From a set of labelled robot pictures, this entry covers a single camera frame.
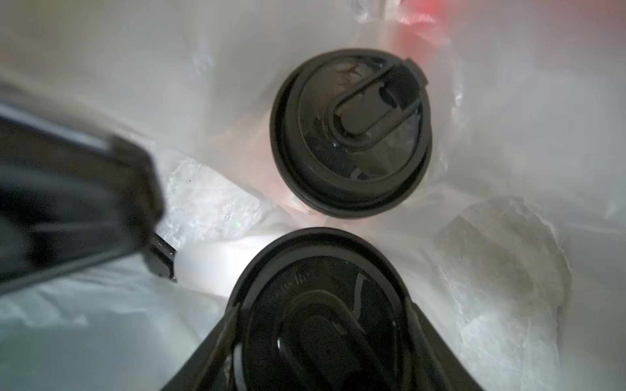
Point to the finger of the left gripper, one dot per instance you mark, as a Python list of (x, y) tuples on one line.
[(72, 197)]

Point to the black lid red cup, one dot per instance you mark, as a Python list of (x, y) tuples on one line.
[(321, 309), (351, 132)]

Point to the clear plastic bag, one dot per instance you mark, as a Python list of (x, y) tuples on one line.
[(513, 245)]

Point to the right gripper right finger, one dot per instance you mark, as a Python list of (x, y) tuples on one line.
[(434, 365)]

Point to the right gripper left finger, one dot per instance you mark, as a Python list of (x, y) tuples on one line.
[(210, 366)]

